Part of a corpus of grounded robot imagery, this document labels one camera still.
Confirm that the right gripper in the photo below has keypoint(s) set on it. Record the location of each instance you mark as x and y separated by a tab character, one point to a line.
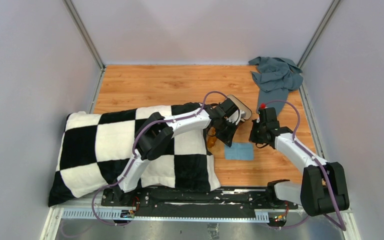
253	138

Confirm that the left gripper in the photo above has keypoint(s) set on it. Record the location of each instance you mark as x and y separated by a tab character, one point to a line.
227	139

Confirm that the orange sunglasses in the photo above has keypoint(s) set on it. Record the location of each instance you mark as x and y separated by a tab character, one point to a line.
211	137

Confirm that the small blue cleaning cloth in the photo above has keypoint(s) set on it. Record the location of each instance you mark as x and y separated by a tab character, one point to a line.
239	151

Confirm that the black glasses case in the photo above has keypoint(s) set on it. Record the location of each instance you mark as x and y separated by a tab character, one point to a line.
245	113

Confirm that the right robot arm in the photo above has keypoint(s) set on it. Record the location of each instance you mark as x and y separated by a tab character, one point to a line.
323	188

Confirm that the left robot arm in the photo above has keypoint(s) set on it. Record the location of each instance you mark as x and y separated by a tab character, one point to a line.
154	136

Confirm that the grey-blue crumpled cloth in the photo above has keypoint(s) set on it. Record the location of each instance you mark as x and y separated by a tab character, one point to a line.
275	77

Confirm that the black white checkered pillow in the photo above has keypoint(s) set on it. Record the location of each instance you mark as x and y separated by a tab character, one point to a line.
96	148

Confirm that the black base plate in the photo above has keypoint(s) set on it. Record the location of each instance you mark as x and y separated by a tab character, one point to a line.
226	201

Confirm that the white slotted cable duct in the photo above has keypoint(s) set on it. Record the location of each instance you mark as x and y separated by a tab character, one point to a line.
113	214

